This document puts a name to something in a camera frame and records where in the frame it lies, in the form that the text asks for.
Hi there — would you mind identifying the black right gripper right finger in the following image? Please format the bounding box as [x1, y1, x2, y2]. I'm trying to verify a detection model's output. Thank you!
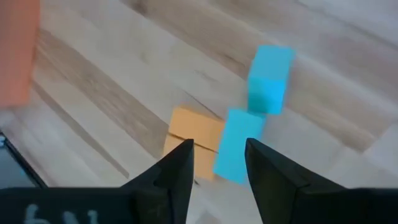
[244, 138, 347, 224]

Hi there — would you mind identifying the blue rectangular block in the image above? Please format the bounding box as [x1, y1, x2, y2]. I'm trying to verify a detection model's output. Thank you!
[247, 44, 296, 116]
[212, 108, 267, 186]

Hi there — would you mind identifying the orange plastic bin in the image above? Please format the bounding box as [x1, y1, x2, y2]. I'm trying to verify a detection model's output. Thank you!
[0, 0, 41, 108]

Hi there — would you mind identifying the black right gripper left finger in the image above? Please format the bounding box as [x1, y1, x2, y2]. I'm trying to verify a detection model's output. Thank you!
[120, 138, 195, 224]

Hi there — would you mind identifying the black metal table frame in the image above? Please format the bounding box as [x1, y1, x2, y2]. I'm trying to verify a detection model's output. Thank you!
[0, 132, 48, 189]

